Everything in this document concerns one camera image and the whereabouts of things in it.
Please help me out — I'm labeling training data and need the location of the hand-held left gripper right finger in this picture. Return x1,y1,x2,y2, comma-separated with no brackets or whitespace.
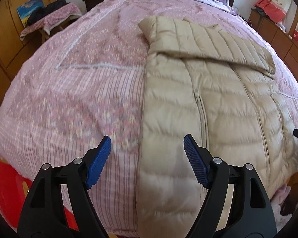
183,134,276,238

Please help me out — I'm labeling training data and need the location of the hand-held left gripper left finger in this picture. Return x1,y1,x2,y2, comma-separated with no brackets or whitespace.
18,135,112,238

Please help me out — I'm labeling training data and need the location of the beige puffer jacket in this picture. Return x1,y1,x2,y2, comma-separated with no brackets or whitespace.
136,16,298,238

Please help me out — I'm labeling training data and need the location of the bed with pink floral cover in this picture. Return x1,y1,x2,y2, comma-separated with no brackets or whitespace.
0,0,298,231

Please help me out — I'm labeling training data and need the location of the red plastic stool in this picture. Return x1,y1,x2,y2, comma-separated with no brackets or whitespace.
0,160,78,234

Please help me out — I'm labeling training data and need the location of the long wooden cabinet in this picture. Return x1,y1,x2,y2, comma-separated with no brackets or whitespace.
248,8,298,90

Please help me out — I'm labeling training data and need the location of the red and white curtain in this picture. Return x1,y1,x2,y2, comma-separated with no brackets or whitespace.
253,0,295,26

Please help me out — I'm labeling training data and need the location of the wooden chair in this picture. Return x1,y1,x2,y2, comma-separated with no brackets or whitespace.
38,21,74,42

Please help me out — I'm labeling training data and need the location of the small table with floral cloth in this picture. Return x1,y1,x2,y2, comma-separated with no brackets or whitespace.
19,2,82,41

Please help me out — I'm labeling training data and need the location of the dark wooden nightstand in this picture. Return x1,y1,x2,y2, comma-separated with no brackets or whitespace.
82,0,115,12

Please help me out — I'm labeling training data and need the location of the dark clothing pile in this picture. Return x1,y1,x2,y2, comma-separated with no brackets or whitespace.
26,0,71,27

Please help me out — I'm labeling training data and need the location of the blue painting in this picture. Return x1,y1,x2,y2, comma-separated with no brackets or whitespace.
16,0,46,27

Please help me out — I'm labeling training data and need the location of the wooden wardrobe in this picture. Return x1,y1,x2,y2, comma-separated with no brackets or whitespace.
0,0,65,112

